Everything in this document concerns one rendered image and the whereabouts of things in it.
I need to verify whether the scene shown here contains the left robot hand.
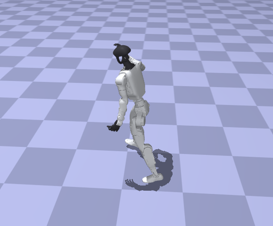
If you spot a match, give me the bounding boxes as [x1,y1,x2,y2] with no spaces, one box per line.
[107,120,120,132]

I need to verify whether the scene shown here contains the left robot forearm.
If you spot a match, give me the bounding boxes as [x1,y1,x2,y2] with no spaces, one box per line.
[116,100,127,126]

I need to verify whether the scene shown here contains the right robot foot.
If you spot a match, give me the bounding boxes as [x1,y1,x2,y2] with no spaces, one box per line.
[125,138,137,147]

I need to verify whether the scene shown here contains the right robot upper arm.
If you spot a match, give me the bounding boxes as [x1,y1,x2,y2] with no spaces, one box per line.
[133,60,145,71]

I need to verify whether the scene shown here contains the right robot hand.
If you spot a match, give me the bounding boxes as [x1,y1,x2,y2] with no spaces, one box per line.
[114,43,129,59]

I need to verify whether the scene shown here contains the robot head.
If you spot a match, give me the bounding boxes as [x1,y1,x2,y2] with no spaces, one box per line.
[113,45,135,70]

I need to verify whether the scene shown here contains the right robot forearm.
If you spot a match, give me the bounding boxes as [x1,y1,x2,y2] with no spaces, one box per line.
[128,55,145,66]

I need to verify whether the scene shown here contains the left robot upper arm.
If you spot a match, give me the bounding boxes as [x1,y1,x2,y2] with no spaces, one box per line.
[115,73,128,104]

